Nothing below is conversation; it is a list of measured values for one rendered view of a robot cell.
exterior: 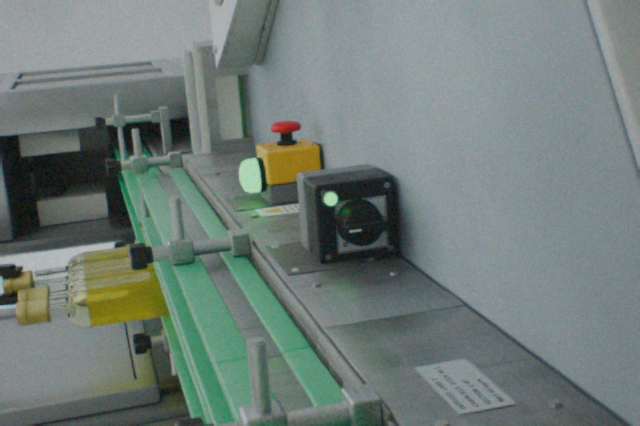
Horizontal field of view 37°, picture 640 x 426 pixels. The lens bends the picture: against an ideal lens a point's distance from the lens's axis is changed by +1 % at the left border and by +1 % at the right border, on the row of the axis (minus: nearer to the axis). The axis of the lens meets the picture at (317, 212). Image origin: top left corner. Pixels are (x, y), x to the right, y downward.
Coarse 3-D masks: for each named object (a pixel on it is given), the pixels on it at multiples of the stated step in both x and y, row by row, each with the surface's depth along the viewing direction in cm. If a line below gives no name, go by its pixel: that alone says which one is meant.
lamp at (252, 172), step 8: (248, 160) 120; (256, 160) 120; (240, 168) 120; (248, 168) 119; (256, 168) 119; (264, 168) 119; (240, 176) 120; (248, 176) 119; (256, 176) 119; (264, 176) 119; (248, 184) 119; (256, 184) 119; (264, 184) 120
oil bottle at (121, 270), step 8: (128, 264) 144; (152, 264) 143; (80, 272) 142; (88, 272) 142; (96, 272) 142; (104, 272) 141; (112, 272) 141; (120, 272) 141; (128, 272) 141; (136, 272) 141; (144, 272) 141; (72, 280) 140; (80, 280) 139; (88, 280) 139
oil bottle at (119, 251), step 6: (126, 246) 156; (84, 252) 154; (90, 252) 154; (96, 252) 153; (102, 252) 153; (108, 252) 153; (114, 252) 153; (120, 252) 152; (126, 252) 152; (72, 258) 152; (78, 258) 151; (84, 258) 151; (90, 258) 150; (96, 258) 150; (102, 258) 151; (72, 264) 150; (66, 270) 151
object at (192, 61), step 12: (192, 48) 162; (192, 60) 177; (192, 72) 178; (192, 84) 178; (192, 96) 179; (204, 96) 164; (192, 108) 179; (204, 108) 165; (192, 120) 180; (204, 120) 164; (192, 132) 180; (204, 132) 164; (192, 144) 181; (204, 144) 165
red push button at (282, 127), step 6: (288, 120) 122; (276, 126) 119; (282, 126) 119; (288, 126) 119; (294, 126) 119; (300, 126) 120; (276, 132) 119; (282, 132) 119; (288, 132) 119; (282, 138) 121; (288, 138) 120
